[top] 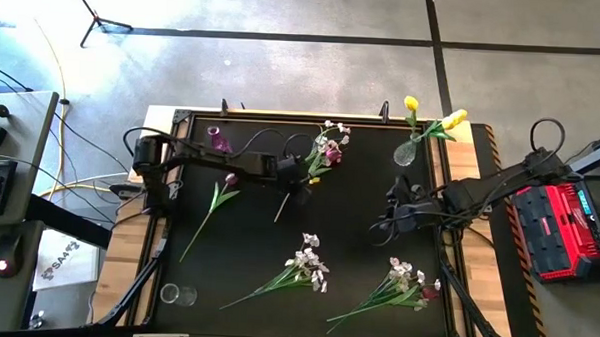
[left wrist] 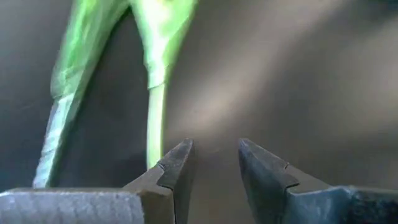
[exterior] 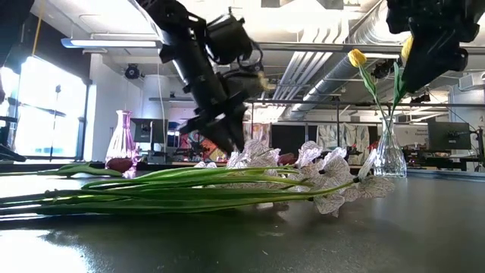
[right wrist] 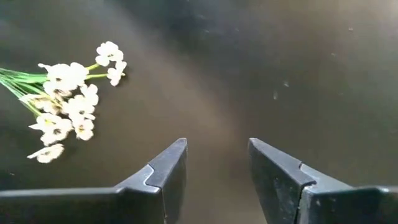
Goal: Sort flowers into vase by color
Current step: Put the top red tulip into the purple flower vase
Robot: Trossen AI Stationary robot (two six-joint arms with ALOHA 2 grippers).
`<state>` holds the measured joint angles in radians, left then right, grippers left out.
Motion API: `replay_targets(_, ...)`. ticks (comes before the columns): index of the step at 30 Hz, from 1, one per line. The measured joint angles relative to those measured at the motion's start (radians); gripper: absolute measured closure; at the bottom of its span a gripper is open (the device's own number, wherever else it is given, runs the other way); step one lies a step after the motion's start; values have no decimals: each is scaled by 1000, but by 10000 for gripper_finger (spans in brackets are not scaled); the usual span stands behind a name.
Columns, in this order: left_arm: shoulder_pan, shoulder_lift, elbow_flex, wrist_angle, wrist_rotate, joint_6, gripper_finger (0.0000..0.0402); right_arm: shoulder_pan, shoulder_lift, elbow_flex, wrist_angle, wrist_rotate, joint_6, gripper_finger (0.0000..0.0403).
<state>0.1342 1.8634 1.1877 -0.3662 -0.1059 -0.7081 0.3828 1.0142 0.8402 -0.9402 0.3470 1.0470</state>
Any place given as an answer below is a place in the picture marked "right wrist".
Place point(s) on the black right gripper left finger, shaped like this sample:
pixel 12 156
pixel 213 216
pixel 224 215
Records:
pixel 93 205

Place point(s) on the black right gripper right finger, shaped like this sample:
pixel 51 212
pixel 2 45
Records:
pixel 326 205

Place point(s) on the white artificial flower bunch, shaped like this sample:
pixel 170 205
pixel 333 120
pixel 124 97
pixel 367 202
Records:
pixel 66 74

